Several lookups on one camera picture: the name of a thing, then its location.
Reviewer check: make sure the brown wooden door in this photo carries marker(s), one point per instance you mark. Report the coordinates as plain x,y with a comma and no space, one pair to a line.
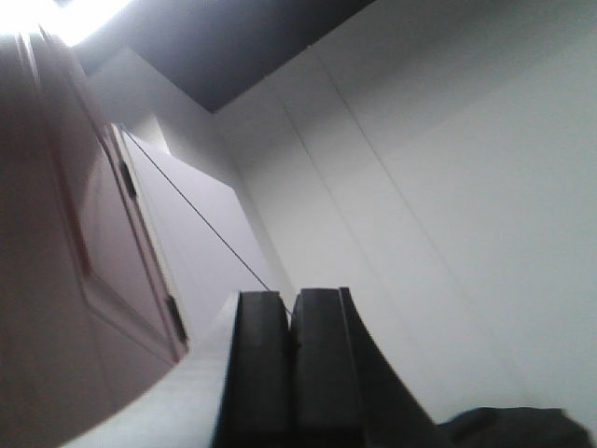
87,321

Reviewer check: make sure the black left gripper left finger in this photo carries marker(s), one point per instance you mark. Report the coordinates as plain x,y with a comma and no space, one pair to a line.
256,405

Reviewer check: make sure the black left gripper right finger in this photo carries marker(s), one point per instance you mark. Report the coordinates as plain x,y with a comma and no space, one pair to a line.
345,393

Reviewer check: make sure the black jacket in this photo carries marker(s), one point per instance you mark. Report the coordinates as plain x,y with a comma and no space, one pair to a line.
515,427

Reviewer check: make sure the white wooden door frame stand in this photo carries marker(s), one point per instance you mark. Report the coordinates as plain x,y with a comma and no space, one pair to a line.
209,255

